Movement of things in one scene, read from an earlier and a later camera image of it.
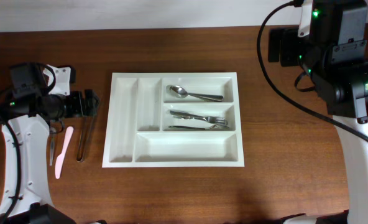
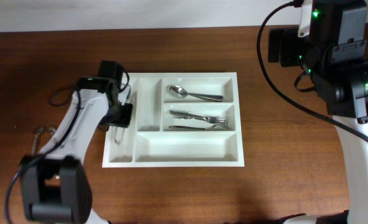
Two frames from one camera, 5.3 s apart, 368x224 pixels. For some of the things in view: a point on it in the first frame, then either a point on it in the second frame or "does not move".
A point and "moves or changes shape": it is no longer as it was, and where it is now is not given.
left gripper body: x=74 y=107 → x=120 y=115
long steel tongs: x=87 y=126 moves or changes shape
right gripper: x=291 y=41 does not move
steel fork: x=212 y=119 does not move
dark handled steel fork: x=222 y=121 does not move
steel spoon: x=177 y=91 does not move
